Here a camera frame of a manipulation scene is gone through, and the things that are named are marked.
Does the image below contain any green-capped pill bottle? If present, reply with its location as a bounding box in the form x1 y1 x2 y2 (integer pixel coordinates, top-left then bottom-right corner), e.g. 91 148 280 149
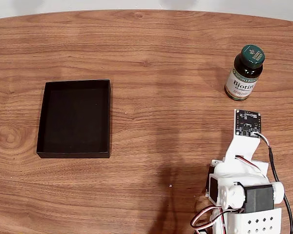
224 44 266 101

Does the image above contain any red white black servo cable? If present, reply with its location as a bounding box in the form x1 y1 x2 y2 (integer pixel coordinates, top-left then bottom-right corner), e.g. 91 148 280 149
235 155 258 169
190 205 229 231

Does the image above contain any black camera circuit board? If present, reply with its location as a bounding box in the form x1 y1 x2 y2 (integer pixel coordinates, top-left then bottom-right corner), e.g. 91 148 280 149
234 109 263 140

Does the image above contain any black camera cable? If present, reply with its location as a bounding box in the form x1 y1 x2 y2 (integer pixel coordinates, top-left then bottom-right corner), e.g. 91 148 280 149
251 131 293 234

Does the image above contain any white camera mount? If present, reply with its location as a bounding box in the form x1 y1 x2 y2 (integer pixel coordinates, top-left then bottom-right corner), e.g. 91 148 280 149
223 109 263 172

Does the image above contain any black open-top box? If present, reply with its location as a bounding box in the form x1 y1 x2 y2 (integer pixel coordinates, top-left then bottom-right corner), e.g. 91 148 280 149
36 78 112 159

